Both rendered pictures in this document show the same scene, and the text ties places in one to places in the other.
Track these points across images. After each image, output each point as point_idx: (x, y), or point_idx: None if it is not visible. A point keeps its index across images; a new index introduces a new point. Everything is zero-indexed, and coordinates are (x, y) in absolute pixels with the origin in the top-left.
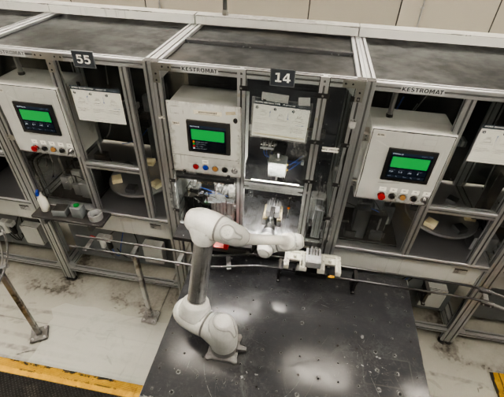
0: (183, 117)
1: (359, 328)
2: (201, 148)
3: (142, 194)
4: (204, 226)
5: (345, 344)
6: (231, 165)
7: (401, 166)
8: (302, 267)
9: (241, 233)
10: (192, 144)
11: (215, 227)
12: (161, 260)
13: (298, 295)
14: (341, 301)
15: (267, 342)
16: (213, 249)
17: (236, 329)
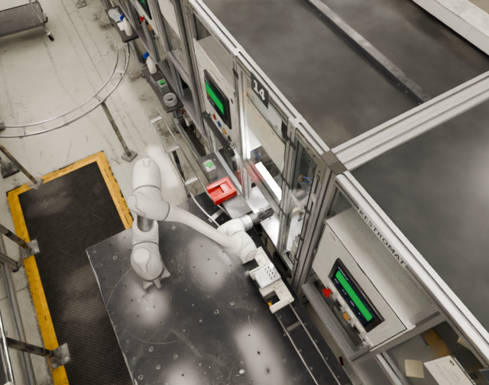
0: (203, 65)
1: (249, 363)
2: (212, 105)
3: None
4: (133, 182)
5: (222, 360)
6: (233, 139)
7: (344, 288)
8: (250, 274)
9: (144, 211)
10: (207, 95)
11: (135, 189)
12: (177, 171)
13: (241, 290)
14: (266, 330)
15: (178, 297)
16: None
17: (148, 270)
